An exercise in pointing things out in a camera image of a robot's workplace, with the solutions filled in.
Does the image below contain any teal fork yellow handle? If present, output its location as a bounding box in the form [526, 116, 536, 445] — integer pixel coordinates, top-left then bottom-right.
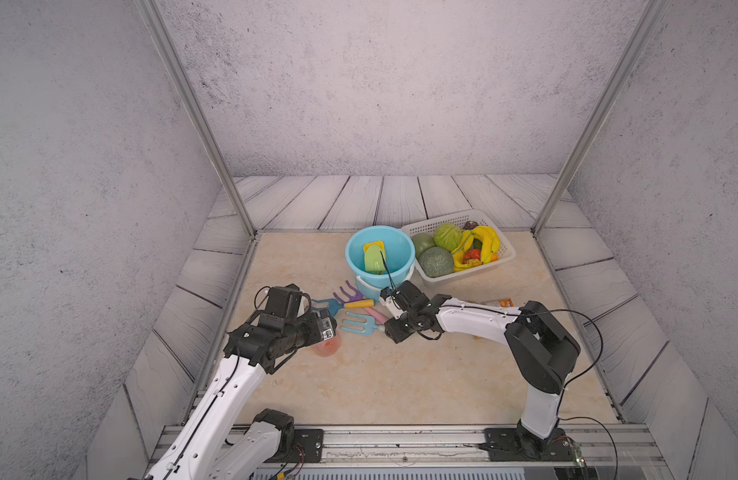
[313, 298, 375, 317]

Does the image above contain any light blue fork white handle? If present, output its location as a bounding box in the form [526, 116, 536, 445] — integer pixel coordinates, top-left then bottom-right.
[340, 311, 385, 336]

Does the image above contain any green shovel wooden handle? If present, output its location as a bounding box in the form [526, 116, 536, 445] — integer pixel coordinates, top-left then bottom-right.
[364, 250, 387, 275]

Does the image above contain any yellow shovel blue-tipped handle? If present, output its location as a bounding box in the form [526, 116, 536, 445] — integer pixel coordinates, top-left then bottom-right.
[363, 240, 385, 253]

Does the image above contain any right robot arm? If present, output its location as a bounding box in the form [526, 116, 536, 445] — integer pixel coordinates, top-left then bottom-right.
[380, 281, 581, 459]

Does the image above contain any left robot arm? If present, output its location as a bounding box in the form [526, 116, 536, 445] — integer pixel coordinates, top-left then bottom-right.
[145, 284, 337, 479]

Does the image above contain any pink spray bottle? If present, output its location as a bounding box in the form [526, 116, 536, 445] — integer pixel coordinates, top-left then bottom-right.
[310, 334, 342, 358]

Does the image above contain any round green melon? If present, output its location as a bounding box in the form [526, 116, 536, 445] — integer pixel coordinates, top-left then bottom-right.
[418, 246, 455, 278]

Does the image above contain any light blue plastic bucket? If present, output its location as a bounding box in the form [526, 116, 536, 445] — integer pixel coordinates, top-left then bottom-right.
[345, 226, 416, 300]

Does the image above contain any green apple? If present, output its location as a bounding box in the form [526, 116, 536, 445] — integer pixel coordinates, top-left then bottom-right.
[412, 232, 436, 258]

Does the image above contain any red pepper toy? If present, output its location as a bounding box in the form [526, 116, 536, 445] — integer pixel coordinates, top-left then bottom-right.
[464, 248, 481, 263]

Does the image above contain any green cabbage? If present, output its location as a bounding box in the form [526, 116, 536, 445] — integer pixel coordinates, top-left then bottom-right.
[433, 222, 463, 252]

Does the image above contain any orange seed packet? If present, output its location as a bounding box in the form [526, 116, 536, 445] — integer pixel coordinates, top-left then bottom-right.
[473, 298, 518, 344]

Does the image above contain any yellow banana bunch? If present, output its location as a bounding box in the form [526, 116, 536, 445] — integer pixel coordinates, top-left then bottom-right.
[452, 226, 502, 272]

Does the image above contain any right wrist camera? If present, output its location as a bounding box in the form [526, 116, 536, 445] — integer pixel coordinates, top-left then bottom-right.
[380, 288, 405, 319]

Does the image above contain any purple rake pink handle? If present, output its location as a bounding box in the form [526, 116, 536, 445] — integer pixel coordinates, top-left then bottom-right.
[333, 281, 388, 325]

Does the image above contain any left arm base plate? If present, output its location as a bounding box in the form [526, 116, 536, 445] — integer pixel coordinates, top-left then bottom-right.
[267, 428, 325, 464]

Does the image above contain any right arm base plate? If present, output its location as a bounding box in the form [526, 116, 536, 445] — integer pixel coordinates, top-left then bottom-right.
[478, 426, 577, 462]

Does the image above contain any aluminium front rail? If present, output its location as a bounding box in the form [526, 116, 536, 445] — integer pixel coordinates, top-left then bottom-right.
[253, 423, 673, 479]

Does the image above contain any left aluminium frame post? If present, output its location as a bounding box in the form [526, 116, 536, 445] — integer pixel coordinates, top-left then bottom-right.
[134, 0, 257, 237]

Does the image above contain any aluminium frame post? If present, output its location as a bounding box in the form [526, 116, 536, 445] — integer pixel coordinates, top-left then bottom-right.
[134, 0, 257, 237]
[531, 0, 668, 239]

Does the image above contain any right aluminium frame post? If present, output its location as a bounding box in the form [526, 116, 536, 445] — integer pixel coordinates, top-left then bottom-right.
[531, 0, 668, 239]

